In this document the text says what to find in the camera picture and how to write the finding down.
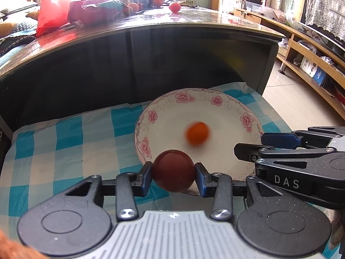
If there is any blue white checkered tablecloth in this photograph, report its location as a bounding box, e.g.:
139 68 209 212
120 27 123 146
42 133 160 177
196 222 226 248
0 82 345 259

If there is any orange fruit on table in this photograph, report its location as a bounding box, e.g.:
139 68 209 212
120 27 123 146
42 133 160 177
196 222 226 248
152 0 164 8

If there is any wooden tv cabinet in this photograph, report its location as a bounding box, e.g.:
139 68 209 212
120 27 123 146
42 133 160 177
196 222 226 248
232 9 344 118

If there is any white floral porcelain bowl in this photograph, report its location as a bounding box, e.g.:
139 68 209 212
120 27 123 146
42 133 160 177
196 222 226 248
134 88 264 180

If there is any red plastic bag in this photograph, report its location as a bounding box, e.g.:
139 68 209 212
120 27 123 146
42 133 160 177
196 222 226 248
36 0 75 38

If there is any yellow cushion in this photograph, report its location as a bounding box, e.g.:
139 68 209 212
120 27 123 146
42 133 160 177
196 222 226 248
0 22 17 38

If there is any large dark red plum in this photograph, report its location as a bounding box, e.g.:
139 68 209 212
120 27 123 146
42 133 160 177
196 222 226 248
151 150 196 192

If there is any orange mandarin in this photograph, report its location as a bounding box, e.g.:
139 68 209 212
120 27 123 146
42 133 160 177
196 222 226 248
185 122 210 147

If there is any dark coffee table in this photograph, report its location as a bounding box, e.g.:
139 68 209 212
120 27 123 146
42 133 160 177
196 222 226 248
1 8 282 137

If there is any red tomato on table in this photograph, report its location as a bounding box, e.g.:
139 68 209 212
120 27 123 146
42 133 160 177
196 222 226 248
169 2 181 13

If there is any red green snack bag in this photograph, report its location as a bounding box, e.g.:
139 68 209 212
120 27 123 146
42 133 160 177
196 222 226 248
67 0 127 26

